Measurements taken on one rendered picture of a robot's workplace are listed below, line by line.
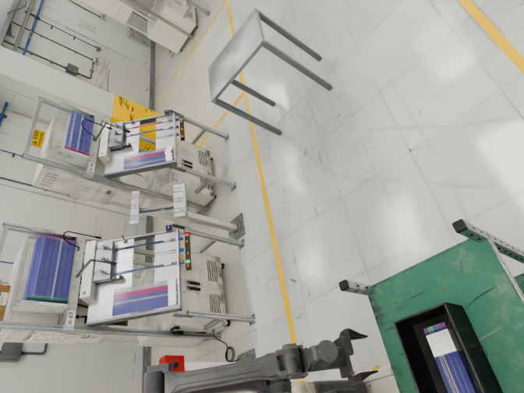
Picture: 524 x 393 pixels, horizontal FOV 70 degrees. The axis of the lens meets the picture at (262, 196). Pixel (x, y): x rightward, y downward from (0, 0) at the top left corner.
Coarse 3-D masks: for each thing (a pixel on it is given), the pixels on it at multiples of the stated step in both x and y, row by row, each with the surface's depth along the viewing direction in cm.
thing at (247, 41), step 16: (256, 16) 297; (240, 32) 311; (256, 32) 289; (288, 32) 323; (224, 48) 327; (240, 48) 302; (256, 48) 282; (272, 48) 284; (304, 48) 336; (224, 64) 319; (240, 64) 295; (224, 80) 310; (320, 80) 316; (256, 96) 373; (240, 112) 334; (272, 128) 357
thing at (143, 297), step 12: (132, 288) 292; (144, 288) 291; (156, 288) 291; (168, 288) 290; (120, 300) 287; (132, 300) 286; (144, 300) 286; (156, 300) 285; (168, 300) 284; (120, 312) 282; (132, 312) 281
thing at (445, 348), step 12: (444, 324) 108; (432, 336) 109; (444, 336) 107; (432, 348) 109; (444, 348) 106; (456, 348) 104; (444, 360) 105; (456, 360) 103; (444, 372) 104; (456, 372) 102; (468, 372) 101; (456, 384) 101; (468, 384) 99
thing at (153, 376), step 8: (144, 376) 103; (152, 376) 102; (160, 376) 103; (144, 384) 102; (152, 384) 101; (160, 384) 102; (232, 384) 112; (240, 384) 113; (248, 384) 113; (256, 384) 114; (264, 384) 114; (272, 384) 115; (280, 384) 114; (288, 384) 116; (144, 392) 101; (152, 392) 100; (160, 392) 101; (192, 392) 109; (200, 392) 109; (208, 392) 110; (216, 392) 111; (224, 392) 112; (232, 392) 115; (264, 392) 114; (272, 392) 114; (280, 392) 113; (288, 392) 115
